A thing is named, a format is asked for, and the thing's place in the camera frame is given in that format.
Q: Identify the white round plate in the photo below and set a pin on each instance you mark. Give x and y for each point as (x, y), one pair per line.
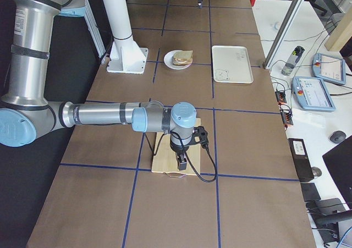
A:
(169, 64)

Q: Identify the far teach pendant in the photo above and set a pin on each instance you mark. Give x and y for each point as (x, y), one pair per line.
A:
(329, 68)

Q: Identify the orange black connector strip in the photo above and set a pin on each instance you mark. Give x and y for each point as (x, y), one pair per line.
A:
(284, 109)

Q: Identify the brown bread slice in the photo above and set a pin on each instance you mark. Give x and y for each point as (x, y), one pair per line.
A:
(182, 58)

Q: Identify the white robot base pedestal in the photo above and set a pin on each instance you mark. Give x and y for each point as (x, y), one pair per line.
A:
(125, 56)

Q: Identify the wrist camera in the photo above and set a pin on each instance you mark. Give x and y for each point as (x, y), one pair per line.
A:
(200, 136)

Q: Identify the near teach pendant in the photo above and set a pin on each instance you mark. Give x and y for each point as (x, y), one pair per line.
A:
(312, 94)

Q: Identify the cream bear serving tray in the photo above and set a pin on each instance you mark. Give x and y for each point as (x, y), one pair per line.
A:
(231, 64)

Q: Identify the wooden cutting board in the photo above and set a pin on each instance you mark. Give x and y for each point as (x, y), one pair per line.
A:
(165, 160)

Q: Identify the teach pendant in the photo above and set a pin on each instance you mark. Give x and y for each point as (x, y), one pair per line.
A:
(312, 94)
(329, 68)

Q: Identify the grey mouse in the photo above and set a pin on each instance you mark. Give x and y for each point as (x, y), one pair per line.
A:
(337, 137)

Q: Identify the clear water bottle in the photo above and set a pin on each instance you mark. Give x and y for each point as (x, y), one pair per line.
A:
(292, 60)

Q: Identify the black box with label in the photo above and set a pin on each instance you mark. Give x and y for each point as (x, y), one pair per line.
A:
(301, 160)

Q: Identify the aluminium frame post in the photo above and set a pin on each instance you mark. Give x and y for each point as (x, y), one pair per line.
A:
(286, 24)

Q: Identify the black laptop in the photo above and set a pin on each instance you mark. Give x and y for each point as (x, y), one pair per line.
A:
(338, 163)

